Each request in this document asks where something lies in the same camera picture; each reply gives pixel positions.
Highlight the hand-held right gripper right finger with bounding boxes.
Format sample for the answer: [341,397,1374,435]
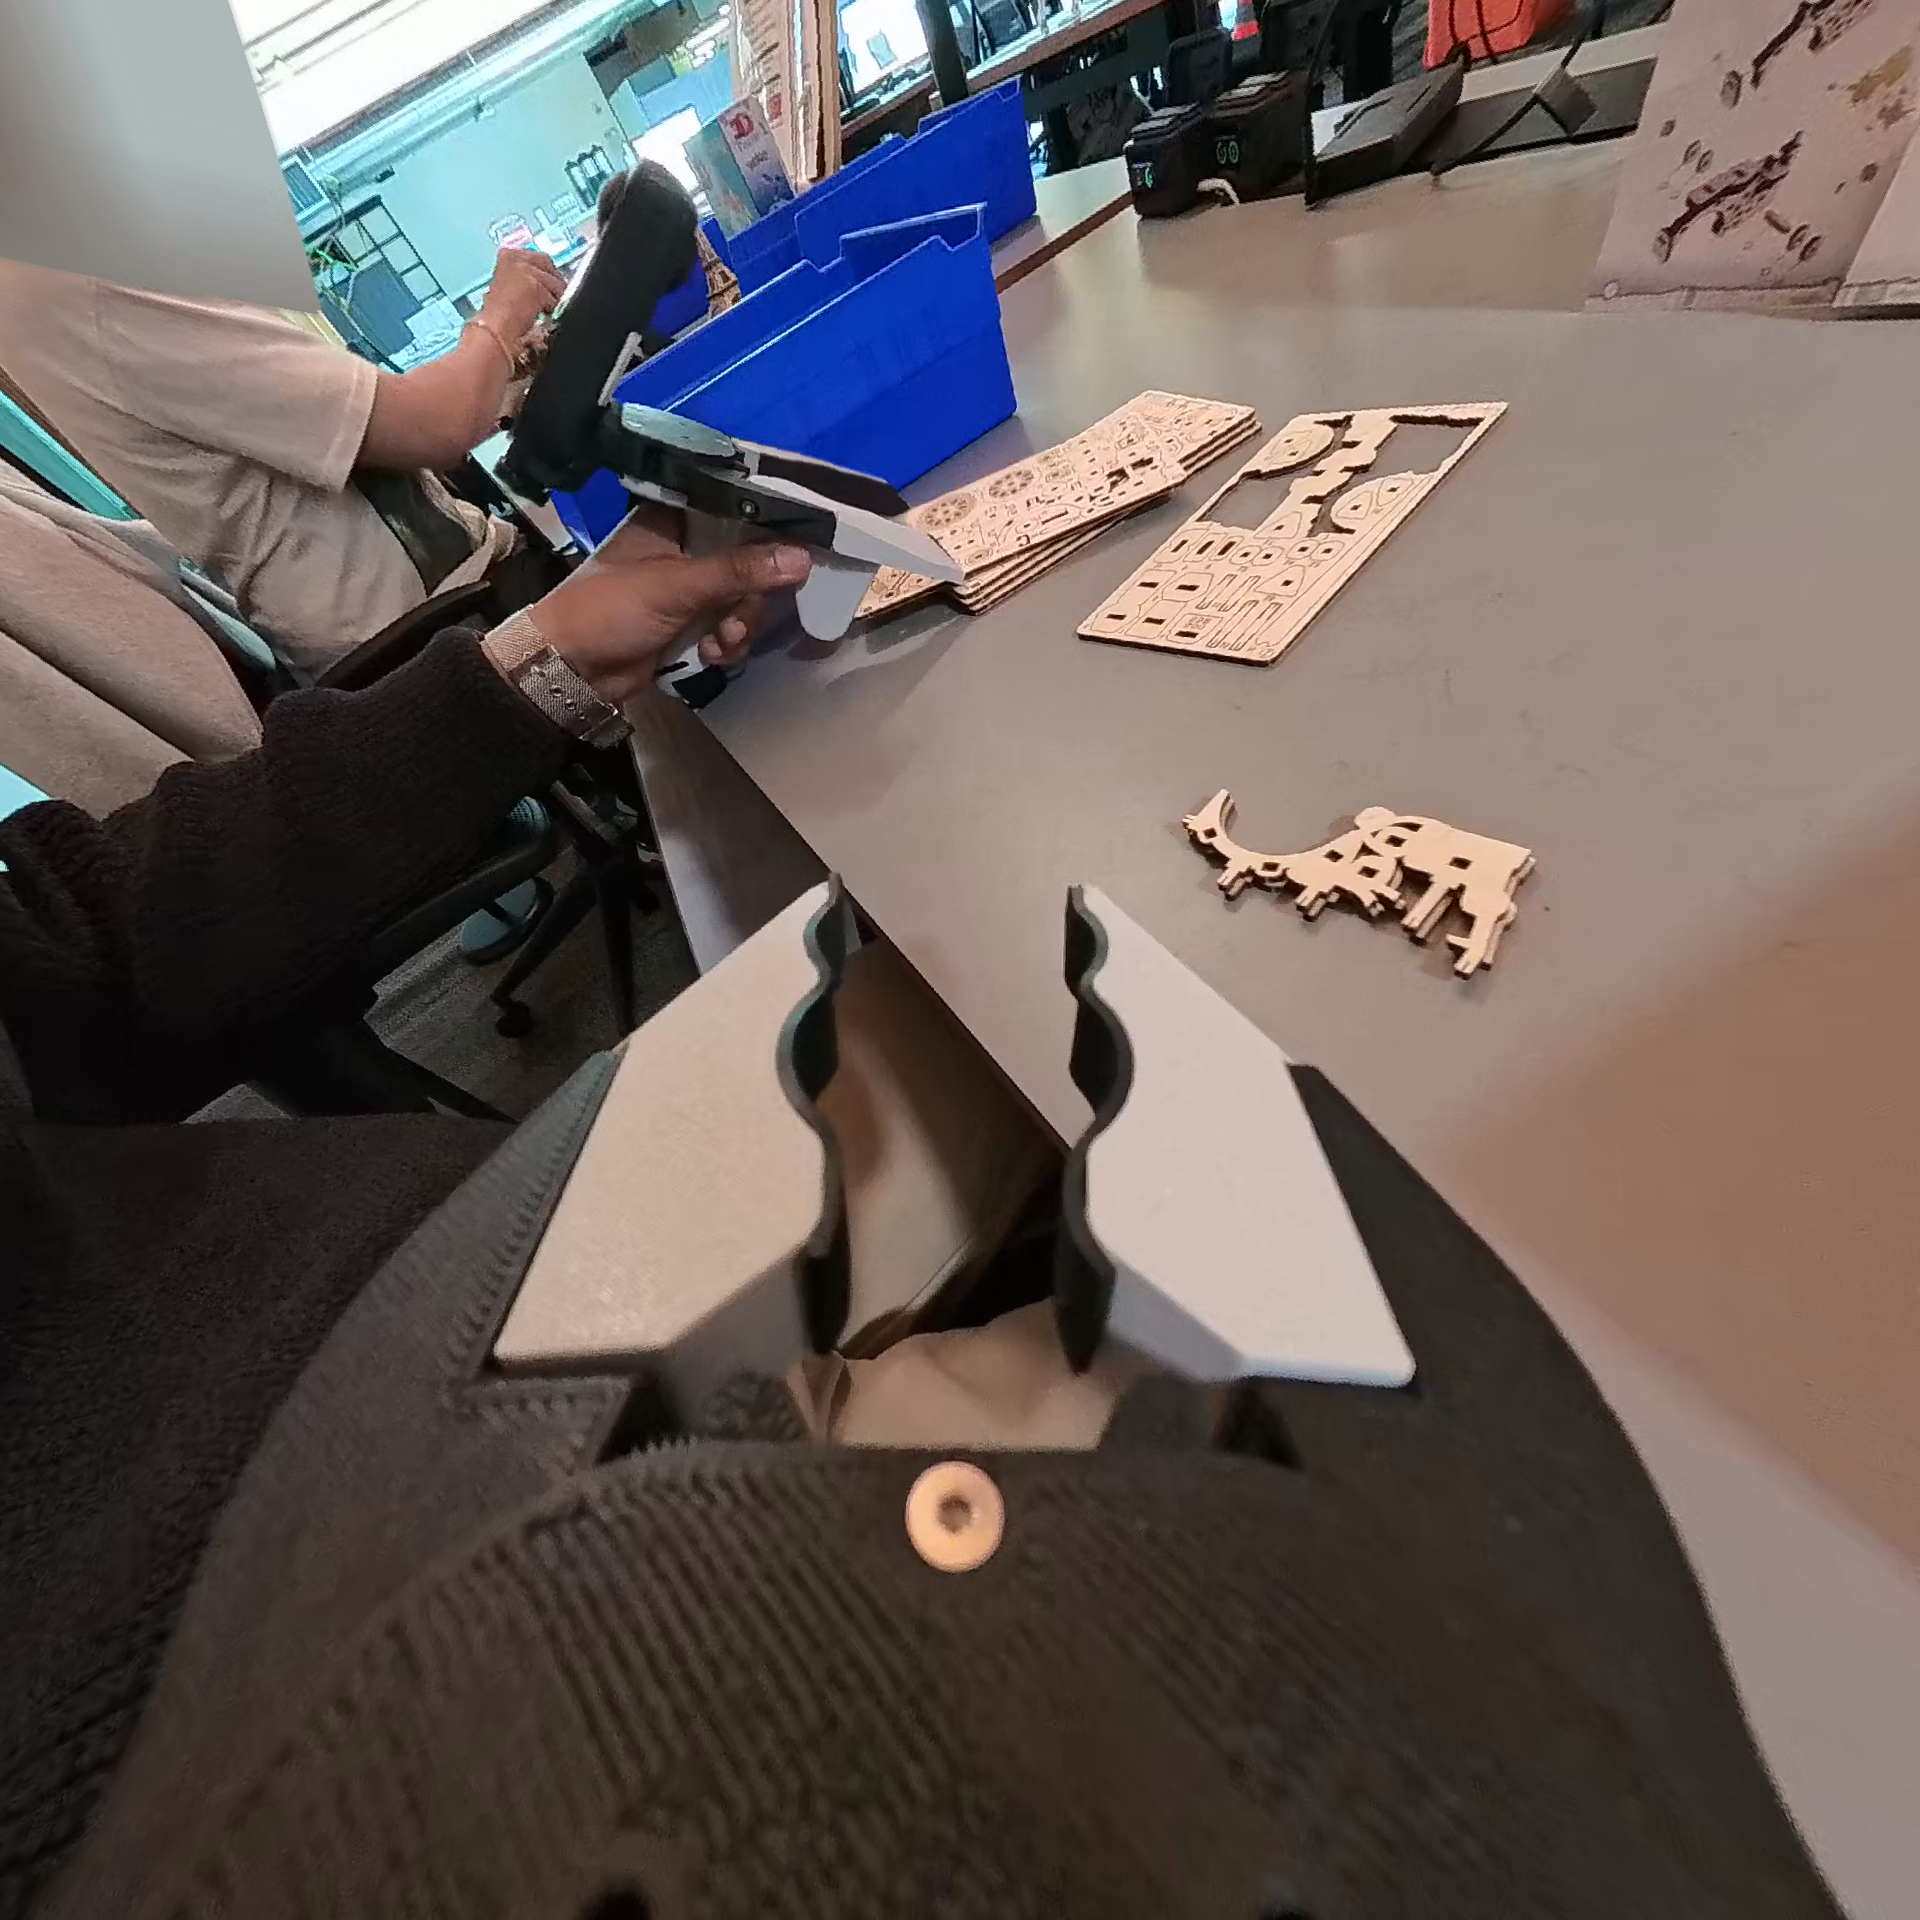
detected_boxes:
[1054,883,1417,1438]

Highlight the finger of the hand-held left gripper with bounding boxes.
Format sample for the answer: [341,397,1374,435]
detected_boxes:
[737,443,915,522]
[750,499,966,644]

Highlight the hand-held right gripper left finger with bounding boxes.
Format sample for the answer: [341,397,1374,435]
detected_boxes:
[492,881,856,1432]

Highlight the wooden elephant puzzle model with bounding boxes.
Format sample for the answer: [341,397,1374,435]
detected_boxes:
[1181,790,1539,981]

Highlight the person's left forearm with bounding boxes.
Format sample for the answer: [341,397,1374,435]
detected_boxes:
[0,632,602,1126]

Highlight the grey desk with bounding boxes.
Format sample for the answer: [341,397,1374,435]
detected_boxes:
[632,142,1920,1920]

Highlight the person's left hand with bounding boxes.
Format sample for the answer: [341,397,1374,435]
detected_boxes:
[529,517,818,699]

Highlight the blue plastic bin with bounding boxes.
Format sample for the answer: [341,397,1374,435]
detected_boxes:
[550,202,1020,549]
[697,77,1040,296]

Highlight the stack of wooden puzzle sheets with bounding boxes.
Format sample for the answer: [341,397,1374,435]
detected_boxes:
[856,394,1262,620]

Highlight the colourful cardboard box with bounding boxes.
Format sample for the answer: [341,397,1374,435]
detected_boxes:
[691,106,789,227]

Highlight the wooden puzzle sheet with cutouts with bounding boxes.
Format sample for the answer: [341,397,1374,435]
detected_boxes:
[1076,400,1509,665]

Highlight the person's beige trousers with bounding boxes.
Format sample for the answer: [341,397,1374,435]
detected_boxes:
[787,1306,1120,1450]

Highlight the silver mesh wristwatch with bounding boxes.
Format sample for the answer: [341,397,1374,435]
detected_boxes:
[481,604,636,749]

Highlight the black office chair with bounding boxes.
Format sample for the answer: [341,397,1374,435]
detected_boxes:
[269,586,662,1037]

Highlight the black power pack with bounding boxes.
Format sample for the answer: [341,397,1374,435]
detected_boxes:
[1206,67,1315,204]
[1124,107,1221,220]

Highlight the person's black sweater torso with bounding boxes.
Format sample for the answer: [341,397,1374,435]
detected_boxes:
[0,1036,529,1920]

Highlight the grey jacket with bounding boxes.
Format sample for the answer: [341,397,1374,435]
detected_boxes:
[0,465,273,818]

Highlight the black flat device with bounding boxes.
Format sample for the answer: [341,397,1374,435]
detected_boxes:
[1305,59,1469,208]

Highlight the folded white instruction booklet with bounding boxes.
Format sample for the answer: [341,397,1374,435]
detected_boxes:
[1587,0,1920,318]

